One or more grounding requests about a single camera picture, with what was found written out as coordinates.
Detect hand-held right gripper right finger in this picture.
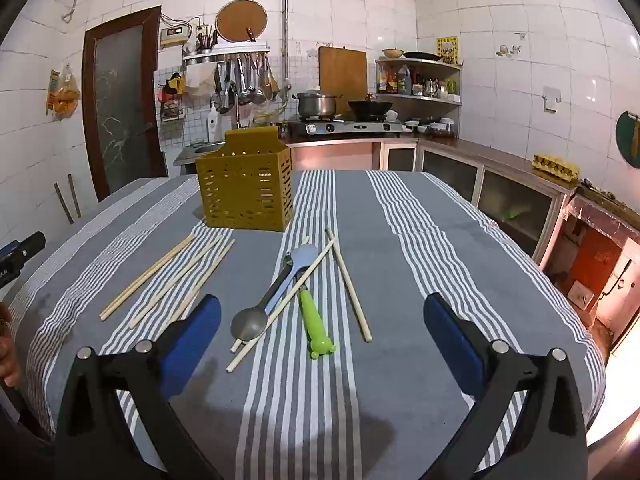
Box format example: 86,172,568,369
422,291,590,480

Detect white hanging cloth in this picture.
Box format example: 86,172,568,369
184,66,217,97

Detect kitchen counter cabinet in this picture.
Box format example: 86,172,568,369
287,135,576,271

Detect wall electrical box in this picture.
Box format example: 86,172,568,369
160,25,194,47

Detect yellow wall poster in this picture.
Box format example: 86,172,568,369
436,36,460,65

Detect yellow egg carton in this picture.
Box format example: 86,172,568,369
531,154,581,181

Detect steel corner shelf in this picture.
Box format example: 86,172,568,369
375,56,463,107

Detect orange low cabinet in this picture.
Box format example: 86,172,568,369
544,185,640,356

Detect yellow perforated utensil holder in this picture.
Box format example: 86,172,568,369
195,126,293,233

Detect vertical wall pipe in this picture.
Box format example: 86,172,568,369
282,0,292,92

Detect wire grid wall rack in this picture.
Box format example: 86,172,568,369
159,72,187,124

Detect hanging orange plastic bag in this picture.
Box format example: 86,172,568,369
46,66,82,120

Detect steel wall utensil rack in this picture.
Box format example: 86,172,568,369
182,42,271,64

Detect steel sink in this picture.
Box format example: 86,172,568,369
174,140,227,167

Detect wooden cutting board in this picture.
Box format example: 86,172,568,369
318,46,368,103

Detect black wok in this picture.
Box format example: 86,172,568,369
347,100,393,120

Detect wooden chopstick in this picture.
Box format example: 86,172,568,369
325,228,373,343
129,237,223,330
230,236,311,353
100,234,196,321
226,239,337,373
170,238,237,323

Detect gas stove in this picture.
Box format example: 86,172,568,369
287,116,405,140

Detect light blue plastic spoon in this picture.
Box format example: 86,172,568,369
262,243,320,315

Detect grey striped tablecloth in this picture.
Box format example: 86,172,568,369
5,170,608,480

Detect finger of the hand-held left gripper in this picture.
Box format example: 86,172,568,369
0,231,47,273

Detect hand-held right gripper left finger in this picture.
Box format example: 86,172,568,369
54,294,223,480

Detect steel cooking pot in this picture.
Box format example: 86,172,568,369
292,89,343,118

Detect green round board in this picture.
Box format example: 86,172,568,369
616,110,640,168

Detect brown glass panel door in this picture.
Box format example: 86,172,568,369
82,6,168,201

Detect person's left hand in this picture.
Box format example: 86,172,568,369
0,302,22,387

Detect leaning metal rods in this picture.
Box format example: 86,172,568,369
54,174,82,224

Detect hanging steel ladles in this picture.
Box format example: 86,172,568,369
214,55,281,113

